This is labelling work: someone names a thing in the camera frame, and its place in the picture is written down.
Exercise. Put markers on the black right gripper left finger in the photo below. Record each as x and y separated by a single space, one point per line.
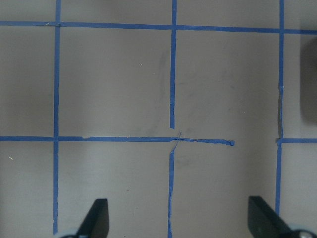
96 222

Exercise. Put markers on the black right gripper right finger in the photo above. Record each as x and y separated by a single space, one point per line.
263 222

